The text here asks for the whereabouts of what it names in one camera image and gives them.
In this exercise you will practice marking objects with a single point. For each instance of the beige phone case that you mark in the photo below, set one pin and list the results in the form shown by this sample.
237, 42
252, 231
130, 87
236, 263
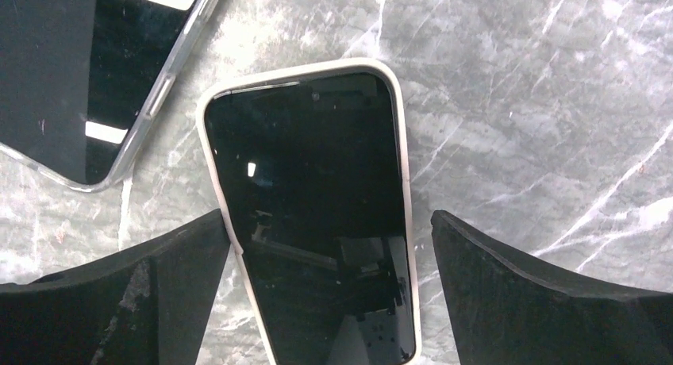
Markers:
402, 157

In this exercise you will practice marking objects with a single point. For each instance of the phone in clear case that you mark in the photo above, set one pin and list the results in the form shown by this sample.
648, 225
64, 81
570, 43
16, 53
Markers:
83, 80

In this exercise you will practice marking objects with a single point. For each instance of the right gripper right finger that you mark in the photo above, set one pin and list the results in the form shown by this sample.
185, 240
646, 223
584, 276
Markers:
509, 307

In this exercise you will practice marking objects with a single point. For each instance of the black smartphone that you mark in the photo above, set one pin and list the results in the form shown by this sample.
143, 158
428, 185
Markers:
315, 220

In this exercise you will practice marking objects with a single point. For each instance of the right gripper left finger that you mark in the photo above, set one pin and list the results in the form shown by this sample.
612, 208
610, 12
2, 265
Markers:
148, 304

